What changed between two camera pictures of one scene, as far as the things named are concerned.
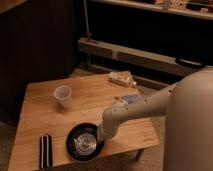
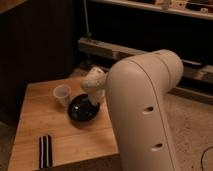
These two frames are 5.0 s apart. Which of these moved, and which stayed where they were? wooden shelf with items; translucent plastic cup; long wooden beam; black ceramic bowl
Moved: black ceramic bowl
Stayed: wooden shelf with items; translucent plastic cup; long wooden beam
